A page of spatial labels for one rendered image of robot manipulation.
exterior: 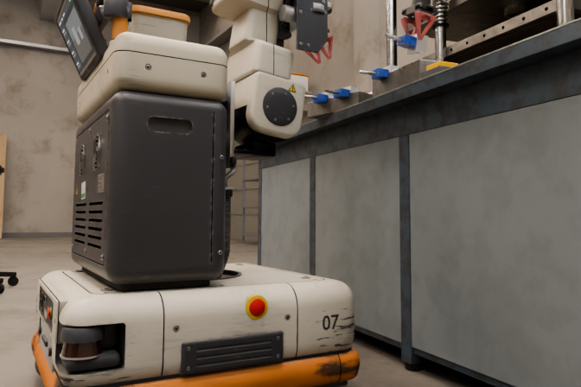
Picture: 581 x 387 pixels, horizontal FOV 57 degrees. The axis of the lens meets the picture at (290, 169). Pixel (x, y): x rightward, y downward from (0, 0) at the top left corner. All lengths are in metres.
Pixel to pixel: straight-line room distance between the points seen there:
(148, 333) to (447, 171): 0.83
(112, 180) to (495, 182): 0.84
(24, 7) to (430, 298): 11.32
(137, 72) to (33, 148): 10.51
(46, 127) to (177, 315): 10.68
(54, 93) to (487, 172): 10.92
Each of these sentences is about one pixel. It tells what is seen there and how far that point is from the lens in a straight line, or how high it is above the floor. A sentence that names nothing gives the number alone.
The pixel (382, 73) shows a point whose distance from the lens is 1.75.
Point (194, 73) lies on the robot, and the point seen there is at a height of 0.74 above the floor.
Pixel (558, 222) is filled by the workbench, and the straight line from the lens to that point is 1.20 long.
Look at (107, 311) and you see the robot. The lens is 1.08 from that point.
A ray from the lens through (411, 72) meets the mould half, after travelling 1.65.
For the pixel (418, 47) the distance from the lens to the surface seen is 1.68.
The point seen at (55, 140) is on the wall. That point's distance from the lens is 11.68.
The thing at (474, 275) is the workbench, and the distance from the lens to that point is 1.38.
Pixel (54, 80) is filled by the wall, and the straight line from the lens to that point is 11.88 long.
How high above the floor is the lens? 0.43
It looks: 5 degrees up
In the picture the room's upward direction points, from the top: straight up
